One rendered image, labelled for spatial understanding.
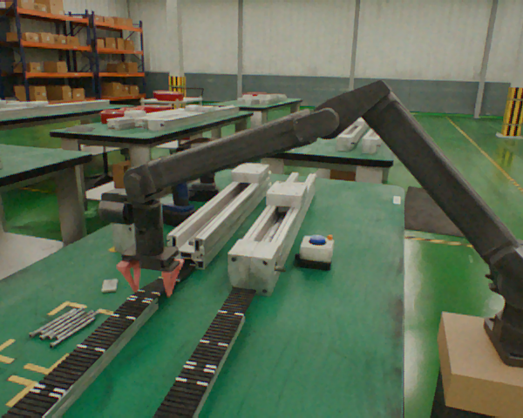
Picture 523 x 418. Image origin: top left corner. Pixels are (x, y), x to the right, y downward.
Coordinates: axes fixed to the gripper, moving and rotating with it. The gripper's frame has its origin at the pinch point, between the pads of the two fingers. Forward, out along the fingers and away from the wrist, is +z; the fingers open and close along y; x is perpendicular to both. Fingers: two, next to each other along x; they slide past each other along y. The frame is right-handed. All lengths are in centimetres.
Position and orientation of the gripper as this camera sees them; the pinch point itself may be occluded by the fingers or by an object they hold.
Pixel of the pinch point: (152, 289)
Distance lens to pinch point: 95.8
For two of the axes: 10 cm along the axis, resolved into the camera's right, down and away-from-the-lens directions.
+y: -9.7, -0.9, 2.1
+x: -2.3, 3.0, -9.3
